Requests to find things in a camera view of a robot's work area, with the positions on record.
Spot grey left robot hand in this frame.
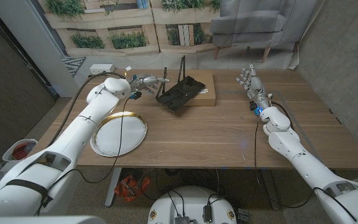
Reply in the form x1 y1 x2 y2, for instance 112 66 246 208
129 75 170 95

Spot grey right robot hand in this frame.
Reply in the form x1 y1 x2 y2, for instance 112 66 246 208
236 63 272 110

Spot black router with antennas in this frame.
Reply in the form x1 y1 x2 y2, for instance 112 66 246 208
155 55 207 114

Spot brown cardboard packing box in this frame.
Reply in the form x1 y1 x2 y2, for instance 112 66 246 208
178 68 217 107

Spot white paper plate gold rim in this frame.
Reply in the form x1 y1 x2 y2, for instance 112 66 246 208
89 111 148 158

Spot small black adapter box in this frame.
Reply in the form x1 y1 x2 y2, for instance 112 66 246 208
237 208 250 223

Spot grey tape strip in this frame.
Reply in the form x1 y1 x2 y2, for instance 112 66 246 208
215 89 251 94
275 90 322 154

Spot white power strip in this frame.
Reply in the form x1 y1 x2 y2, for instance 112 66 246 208
89 63 116 77

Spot printed garden backdrop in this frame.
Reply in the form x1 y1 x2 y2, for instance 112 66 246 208
37 0 319 71

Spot dark table leg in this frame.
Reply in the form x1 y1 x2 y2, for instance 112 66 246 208
259 169 282 211

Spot orange tool under table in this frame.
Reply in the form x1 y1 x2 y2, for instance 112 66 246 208
114 174 152 203

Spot white table leg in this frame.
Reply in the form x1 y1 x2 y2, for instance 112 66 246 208
104 167 122 208

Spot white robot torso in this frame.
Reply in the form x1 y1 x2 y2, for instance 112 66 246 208
147 185 239 224

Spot white bin red contents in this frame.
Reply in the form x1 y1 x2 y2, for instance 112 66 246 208
1 138 39 163

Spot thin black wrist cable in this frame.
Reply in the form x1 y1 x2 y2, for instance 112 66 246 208
46 96 131 191

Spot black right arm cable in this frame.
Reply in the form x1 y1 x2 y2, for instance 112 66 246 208
253 100 357 222

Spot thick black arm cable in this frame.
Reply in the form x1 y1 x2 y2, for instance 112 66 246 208
46 72 127 147

